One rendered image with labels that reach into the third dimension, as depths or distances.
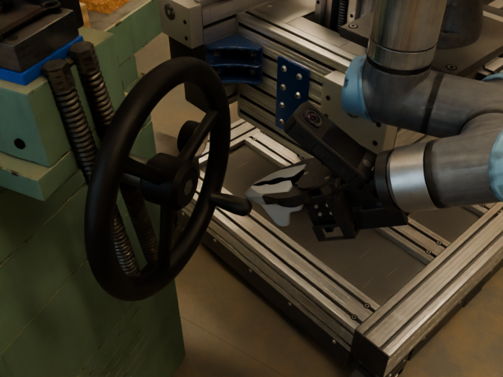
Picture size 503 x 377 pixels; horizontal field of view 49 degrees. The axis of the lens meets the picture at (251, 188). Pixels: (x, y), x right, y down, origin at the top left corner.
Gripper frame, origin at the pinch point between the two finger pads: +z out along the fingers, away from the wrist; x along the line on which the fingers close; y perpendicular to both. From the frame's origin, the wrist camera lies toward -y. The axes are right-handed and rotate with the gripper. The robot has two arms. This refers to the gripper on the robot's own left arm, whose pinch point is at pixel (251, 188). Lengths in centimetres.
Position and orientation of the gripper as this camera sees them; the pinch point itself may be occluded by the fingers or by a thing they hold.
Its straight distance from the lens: 73.6
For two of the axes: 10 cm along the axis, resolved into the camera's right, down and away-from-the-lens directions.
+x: 4.4, -5.7, 7.0
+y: 4.4, 8.1, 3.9
